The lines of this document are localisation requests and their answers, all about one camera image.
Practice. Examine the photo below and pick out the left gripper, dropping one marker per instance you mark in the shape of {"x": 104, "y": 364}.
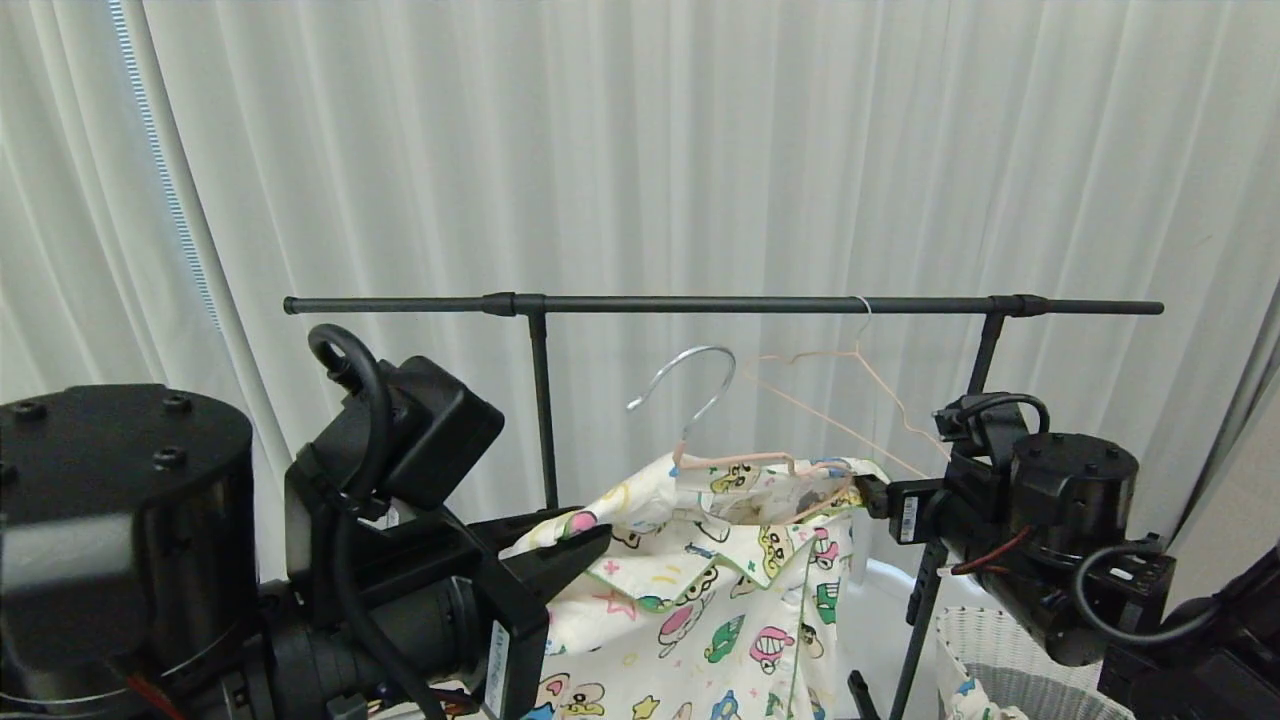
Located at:
{"x": 410, "y": 640}

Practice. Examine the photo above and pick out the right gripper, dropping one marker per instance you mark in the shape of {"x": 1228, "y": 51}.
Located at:
{"x": 975, "y": 525}

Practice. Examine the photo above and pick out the cream printed shirt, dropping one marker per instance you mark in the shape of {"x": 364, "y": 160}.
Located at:
{"x": 720, "y": 600}

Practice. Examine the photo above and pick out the pink clothes hanger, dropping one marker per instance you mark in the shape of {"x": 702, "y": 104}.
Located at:
{"x": 858, "y": 325}
{"x": 682, "y": 455}

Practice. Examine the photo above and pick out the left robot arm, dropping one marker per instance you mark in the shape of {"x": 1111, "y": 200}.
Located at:
{"x": 120, "y": 520}

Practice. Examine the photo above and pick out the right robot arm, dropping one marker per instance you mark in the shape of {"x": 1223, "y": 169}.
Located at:
{"x": 1075, "y": 490}

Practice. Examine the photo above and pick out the white laundry basket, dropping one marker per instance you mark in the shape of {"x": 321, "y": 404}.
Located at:
{"x": 1000, "y": 640}

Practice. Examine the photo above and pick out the black clothes rack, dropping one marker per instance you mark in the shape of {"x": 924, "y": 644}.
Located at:
{"x": 700, "y": 305}

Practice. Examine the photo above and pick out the white curtain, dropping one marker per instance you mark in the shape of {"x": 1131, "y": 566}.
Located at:
{"x": 700, "y": 150}

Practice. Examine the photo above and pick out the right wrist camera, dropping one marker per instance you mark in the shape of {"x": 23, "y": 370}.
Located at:
{"x": 985, "y": 440}

